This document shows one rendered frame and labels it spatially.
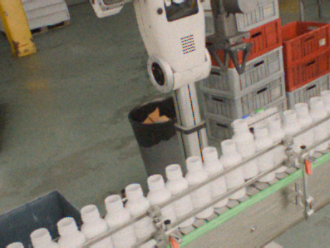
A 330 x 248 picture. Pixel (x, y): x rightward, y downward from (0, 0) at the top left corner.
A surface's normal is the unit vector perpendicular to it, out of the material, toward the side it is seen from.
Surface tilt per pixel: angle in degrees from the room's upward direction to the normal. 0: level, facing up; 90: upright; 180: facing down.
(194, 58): 90
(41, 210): 90
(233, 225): 90
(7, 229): 90
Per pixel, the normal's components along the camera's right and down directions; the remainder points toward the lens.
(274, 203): 0.59, 0.27
